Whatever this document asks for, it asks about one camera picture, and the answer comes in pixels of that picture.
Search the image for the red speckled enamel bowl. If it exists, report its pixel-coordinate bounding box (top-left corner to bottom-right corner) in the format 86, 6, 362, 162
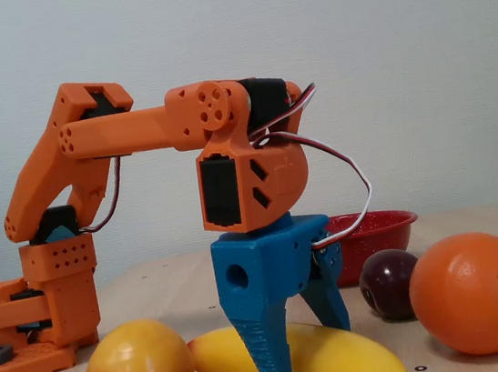
324, 205, 427, 289

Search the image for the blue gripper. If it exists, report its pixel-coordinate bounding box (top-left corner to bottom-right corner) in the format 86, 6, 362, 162
206, 205, 360, 372

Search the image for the orange plastic orange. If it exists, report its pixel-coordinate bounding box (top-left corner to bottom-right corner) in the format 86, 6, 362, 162
401, 228, 498, 365

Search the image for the yellow orange round fruit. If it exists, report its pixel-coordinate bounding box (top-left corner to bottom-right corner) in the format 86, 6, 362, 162
76, 312, 197, 372

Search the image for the orange robot base mount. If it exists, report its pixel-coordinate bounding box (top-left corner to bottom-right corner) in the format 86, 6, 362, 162
0, 252, 105, 372

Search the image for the red white black servo cable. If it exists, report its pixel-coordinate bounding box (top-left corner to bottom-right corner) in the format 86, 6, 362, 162
69, 156, 130, 236
240, 77, 381, 258

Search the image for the yellow plastic banana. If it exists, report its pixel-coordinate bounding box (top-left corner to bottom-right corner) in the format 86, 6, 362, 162
186, 304, 412, 372

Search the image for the dark purple plastic plum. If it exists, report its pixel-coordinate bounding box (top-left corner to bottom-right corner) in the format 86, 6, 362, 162
354, 245, 427, 326

